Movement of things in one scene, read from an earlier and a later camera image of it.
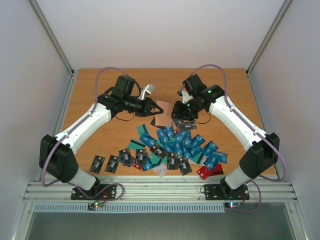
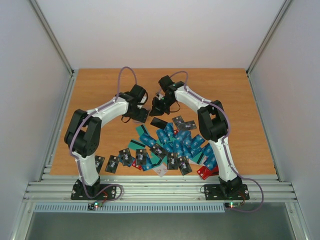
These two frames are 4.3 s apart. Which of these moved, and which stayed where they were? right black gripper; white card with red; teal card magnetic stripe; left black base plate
Moved: right black gripper
Stayed: left black base plate; white card with red; teal card magnetic stripe
